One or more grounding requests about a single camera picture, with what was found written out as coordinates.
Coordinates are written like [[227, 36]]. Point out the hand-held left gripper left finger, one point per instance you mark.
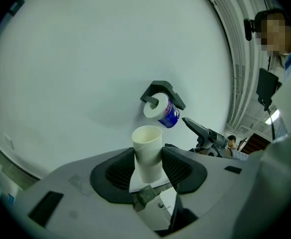
[[73, 183]]

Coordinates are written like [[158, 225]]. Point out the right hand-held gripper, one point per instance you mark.
[[216, 143]]

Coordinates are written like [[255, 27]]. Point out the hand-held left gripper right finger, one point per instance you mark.
[[210, 173]]

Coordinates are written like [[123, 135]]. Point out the blue toilet paper roll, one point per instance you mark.
[[158, 106]]

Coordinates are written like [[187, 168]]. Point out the person's left forearm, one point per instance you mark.
[[280, 183]]

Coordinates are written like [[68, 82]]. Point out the black wall paper holder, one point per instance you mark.
[[165, 86]]

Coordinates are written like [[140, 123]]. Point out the brown wooden structure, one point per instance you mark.
[[255, 142]]

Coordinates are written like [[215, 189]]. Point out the ceiling light panel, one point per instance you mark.
[[272, 116]]

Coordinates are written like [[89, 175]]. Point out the black chest-mounted box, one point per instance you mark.
[[266, 86]]

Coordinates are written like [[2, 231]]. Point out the person's head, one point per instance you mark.
[[275, 34]]

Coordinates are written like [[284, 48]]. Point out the black head-mounted camera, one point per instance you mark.
[[249, 30]]

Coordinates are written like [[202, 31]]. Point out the small black wall holder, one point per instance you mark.
[[16, 7]]

